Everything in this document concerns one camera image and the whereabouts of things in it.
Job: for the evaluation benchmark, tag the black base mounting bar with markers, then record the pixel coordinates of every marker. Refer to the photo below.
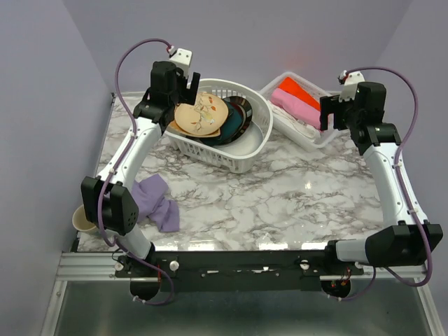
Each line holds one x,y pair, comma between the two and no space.
239,270

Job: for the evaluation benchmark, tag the white rolled t shirt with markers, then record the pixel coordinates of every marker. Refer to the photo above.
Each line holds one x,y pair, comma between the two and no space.
301,127

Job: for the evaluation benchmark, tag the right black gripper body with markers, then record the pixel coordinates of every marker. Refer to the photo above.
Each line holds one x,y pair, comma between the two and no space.
344,115

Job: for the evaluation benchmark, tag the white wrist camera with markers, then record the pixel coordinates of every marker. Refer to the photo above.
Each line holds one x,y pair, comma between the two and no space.
182,58
350,81

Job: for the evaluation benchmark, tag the purple t shirt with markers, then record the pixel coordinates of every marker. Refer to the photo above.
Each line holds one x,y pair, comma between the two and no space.
150,197

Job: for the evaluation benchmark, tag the pink rolled t shirt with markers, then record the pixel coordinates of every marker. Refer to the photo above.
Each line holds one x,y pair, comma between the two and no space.
297,108

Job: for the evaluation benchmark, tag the aluminium rail frame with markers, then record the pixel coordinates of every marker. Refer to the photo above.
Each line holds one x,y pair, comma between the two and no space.
86,267

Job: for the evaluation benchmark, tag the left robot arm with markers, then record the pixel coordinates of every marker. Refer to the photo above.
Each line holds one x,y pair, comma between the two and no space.
107,198

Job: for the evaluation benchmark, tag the black rimmed plate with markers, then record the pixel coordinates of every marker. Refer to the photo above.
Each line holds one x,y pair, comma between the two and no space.
247,112

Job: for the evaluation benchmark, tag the orange rolled t shirt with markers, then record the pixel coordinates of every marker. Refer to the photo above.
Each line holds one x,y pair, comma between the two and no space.
291,87

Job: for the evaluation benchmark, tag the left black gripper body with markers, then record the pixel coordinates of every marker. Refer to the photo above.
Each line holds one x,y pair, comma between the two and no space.
183,94

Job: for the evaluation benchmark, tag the white rectangular tray basket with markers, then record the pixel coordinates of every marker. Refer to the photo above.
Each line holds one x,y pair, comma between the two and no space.
316,92

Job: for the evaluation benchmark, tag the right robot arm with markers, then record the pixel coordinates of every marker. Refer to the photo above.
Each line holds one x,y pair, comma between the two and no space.
408,237

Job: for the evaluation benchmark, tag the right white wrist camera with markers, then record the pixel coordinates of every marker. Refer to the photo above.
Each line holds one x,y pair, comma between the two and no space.
350,81

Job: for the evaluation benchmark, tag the white oval dish basket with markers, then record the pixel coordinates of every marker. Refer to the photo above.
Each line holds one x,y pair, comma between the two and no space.
240,155

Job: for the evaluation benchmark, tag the dark teal plate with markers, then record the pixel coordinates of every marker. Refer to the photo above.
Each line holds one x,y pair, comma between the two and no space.
228,129

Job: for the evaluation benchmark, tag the beige cup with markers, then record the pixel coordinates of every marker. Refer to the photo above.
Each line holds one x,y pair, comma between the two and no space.
81,223

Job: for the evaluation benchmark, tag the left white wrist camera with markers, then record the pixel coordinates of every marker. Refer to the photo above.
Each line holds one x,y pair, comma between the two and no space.
182,58

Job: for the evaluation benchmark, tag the beige floral plate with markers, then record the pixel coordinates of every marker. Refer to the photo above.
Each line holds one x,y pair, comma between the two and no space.
204,118

